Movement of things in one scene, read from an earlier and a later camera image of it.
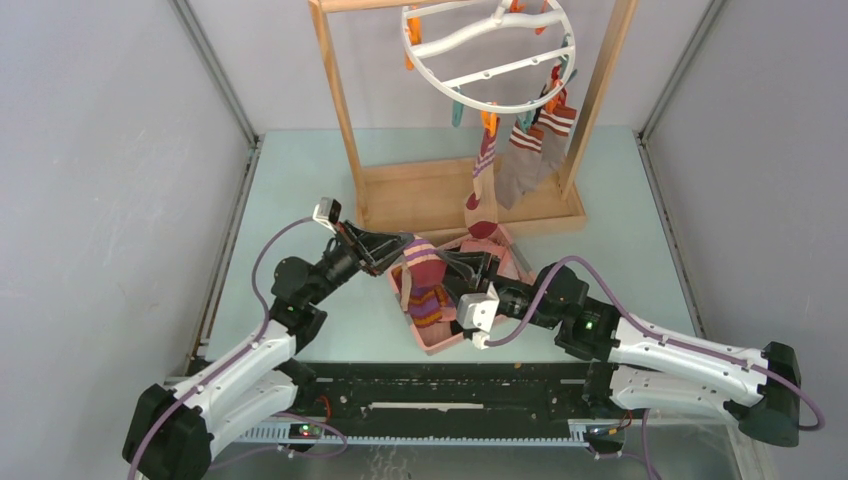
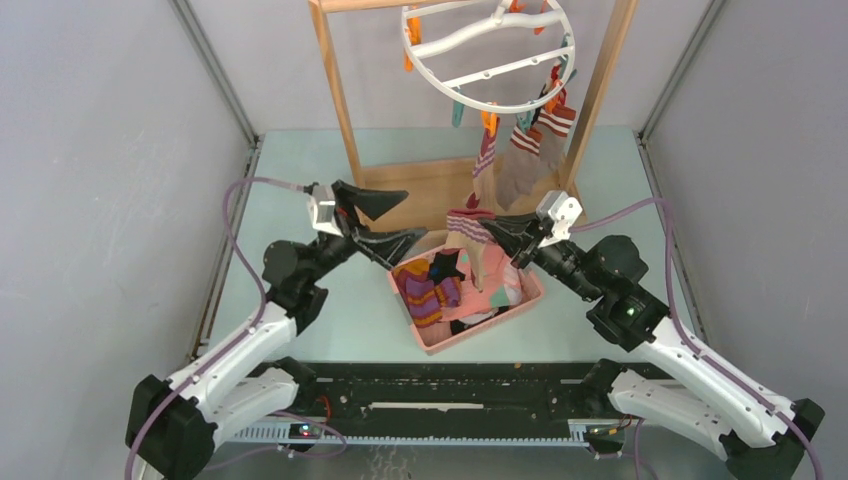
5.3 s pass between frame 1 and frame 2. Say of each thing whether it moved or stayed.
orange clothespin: stayed
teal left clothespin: stayed
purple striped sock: stayed
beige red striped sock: stayed
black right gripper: moved
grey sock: stayed
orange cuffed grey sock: stayed
